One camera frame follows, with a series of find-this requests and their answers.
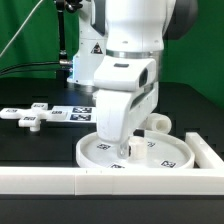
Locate white L-shaped obstacle fence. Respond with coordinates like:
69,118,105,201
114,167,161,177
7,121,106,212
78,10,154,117
0,132,224,195

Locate white marker sheet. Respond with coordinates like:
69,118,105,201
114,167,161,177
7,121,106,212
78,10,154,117
50,106,96,123

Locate grey diagonal cable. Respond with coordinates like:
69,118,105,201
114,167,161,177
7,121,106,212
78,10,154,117
0,0,44,58

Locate white round table top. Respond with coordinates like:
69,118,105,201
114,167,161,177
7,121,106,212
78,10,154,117
76,130,195,169

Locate black camera stand pole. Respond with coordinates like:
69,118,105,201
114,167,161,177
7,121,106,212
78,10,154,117
54,0,84,79

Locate white cross-shaped table base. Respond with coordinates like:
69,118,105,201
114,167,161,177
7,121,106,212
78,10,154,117
0,103,67,132

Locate black cables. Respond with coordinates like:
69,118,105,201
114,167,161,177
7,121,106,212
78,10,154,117
0,59,73,76

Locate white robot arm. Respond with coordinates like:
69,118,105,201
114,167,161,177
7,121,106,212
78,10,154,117
68,0,198,158

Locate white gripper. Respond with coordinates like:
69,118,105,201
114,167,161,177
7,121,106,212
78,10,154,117
94,56,158,158

